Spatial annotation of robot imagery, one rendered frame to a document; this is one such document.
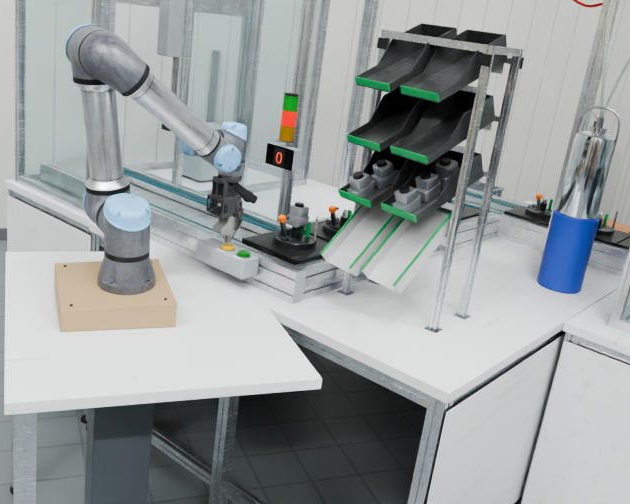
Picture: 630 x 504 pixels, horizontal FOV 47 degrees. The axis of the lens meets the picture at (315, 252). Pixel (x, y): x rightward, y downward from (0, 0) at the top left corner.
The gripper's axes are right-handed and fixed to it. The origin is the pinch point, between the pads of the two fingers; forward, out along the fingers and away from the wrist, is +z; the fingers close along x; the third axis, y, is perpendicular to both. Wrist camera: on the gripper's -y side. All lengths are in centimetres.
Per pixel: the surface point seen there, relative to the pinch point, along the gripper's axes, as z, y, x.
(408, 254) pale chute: -8, -20, 52
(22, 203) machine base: 20, 2, -116
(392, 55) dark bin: -60, -27, 31
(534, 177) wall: 40, -449, -85
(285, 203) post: -4.6, -35.2, -9.0
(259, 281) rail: 11.3, -4.1, 10.9
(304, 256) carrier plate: 2.4, -14.4, 18.9
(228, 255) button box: 3.7, 3.5, 4.0
